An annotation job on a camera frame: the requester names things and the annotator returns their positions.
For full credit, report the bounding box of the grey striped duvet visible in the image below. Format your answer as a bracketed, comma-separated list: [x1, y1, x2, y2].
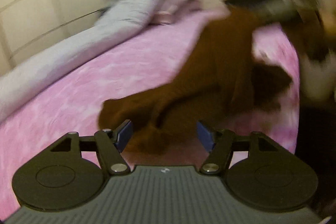
[1, 0, 164, 121]

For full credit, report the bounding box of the pink floral bed blanket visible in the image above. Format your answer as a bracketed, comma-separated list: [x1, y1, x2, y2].
[1, 9, 299, 219]

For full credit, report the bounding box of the mauve pillow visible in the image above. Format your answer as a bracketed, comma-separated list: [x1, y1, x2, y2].
[150, 0, 202, 25]

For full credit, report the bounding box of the brown knit sweater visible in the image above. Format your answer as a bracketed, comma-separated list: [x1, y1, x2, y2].
[97, 8, 292, 153]

